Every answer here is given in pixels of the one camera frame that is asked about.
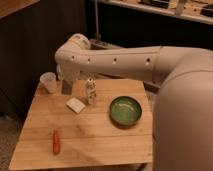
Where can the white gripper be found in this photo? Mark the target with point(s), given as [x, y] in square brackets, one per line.
[67, 84]

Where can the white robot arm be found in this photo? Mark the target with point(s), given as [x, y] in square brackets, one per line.
[183, 110]

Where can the translucent white cup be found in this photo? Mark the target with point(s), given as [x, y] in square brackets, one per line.
[48, 79]

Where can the white eraser block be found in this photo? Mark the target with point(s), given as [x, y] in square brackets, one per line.
[75, 104]

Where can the green ceramic bowl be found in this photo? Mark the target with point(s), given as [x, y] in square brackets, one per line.
[125, 110]

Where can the small white bottle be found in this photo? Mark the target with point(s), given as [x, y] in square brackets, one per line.
[91, 91]

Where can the orange carrot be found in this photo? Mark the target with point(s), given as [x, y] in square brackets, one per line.
[56, 142]

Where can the metal shelf rack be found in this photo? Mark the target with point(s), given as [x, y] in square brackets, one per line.
[150, 13]

